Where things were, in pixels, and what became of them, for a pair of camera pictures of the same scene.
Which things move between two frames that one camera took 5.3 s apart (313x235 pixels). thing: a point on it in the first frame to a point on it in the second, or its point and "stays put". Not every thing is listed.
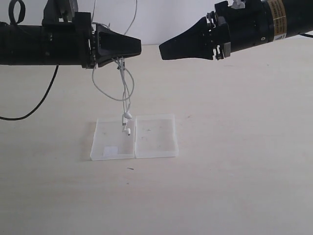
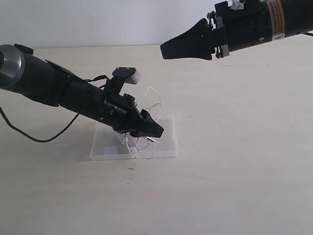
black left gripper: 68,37 to 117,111
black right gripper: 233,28 stays put
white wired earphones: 128,80 to 145,147
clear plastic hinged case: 151,136 stays put
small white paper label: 109,151 stays put
